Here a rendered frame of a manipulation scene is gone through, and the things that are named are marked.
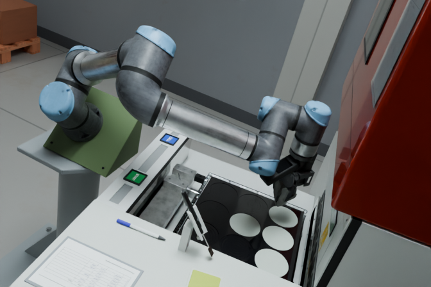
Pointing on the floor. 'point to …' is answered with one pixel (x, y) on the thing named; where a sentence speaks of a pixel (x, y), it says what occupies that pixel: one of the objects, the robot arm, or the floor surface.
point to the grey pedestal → (91, 187)
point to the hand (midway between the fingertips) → (276, 203)
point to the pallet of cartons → (17, 27)
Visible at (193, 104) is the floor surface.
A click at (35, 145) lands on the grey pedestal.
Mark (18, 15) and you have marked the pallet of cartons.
